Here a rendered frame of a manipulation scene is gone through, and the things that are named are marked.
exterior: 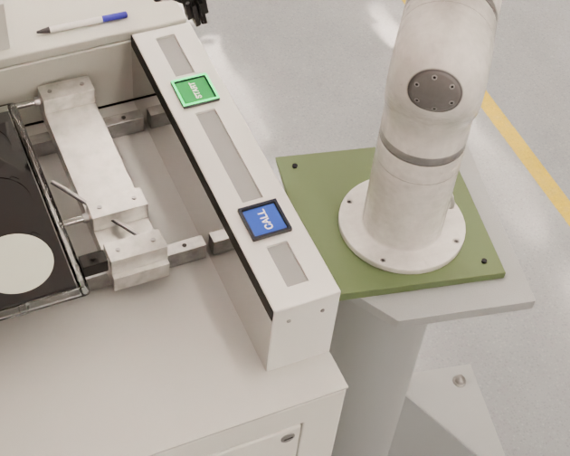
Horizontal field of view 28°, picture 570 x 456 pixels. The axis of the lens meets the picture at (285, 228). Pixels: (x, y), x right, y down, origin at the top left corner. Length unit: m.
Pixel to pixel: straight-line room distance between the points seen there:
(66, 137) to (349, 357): 0.58
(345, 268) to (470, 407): 0.94
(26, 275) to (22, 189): 0.15
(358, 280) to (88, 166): 0.43
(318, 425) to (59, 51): 0.67
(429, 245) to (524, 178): 1.34
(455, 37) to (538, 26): 2.09
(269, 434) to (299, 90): 1.66
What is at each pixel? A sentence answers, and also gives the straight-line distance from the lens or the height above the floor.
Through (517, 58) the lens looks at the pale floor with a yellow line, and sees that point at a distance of 3.31.
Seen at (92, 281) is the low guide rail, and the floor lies 0.84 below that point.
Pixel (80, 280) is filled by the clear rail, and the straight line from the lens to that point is 1.52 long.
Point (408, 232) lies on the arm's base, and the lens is 1.62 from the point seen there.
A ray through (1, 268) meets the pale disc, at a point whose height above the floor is 0.90.
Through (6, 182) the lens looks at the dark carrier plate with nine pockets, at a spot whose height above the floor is 0.90.
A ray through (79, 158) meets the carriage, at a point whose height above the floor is 0.88.
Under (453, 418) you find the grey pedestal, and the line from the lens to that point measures 2.49.
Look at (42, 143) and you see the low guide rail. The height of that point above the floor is 0.85.
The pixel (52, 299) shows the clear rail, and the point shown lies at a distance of 1.51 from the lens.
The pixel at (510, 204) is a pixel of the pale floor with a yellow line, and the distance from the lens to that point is 2.91.
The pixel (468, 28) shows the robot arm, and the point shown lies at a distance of 1.38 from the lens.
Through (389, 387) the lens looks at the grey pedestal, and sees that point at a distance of 1.93.
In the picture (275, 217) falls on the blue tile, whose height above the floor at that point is 0.96.
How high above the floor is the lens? 2.12
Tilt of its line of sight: 50 degrees down
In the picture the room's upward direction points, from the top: 7 degrees clockwise
